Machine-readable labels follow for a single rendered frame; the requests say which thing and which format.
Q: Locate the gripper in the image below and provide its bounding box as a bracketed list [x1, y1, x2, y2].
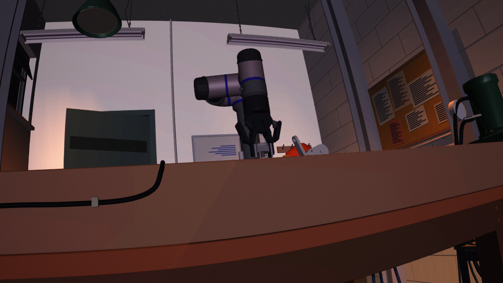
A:
[235, 93, 282, 147]

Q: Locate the grey track car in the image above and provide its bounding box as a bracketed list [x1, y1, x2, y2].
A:
[250, 142, 275, 159]

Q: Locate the white sign with blue lines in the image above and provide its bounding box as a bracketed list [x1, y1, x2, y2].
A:
[191, 134, 242, 162]

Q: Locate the fluorescent ceiling light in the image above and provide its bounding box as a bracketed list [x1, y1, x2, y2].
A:
[226, 33, 332, 53]
[20, 27, 146, 44]

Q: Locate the grey vertical pipe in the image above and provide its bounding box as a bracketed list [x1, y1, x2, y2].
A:
[169, 19, 179, 164]

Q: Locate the dark green cabinet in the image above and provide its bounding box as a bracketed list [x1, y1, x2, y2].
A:
[63, 108, 157, 170]

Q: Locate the cork notice board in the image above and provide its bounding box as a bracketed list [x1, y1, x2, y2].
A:
[367, 50, 453, 151]

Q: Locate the green pendant lamp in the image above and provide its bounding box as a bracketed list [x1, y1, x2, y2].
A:
[72, 0, 122, 39]

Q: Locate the white tape roll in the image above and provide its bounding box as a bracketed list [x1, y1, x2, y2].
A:
[448, 99, 468, 122]

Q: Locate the black bent tube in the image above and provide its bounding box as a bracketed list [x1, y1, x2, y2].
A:
[452, 96, 483, 146]

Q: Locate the dark green machine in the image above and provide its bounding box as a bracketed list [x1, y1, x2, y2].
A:
[462, 73, 503, 145]

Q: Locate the dark shelf unit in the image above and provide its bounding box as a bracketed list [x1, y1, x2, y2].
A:
[0, 0, 44, 172]

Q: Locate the black cable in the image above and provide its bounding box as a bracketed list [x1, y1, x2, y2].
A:
[0, 160, 166, 209]

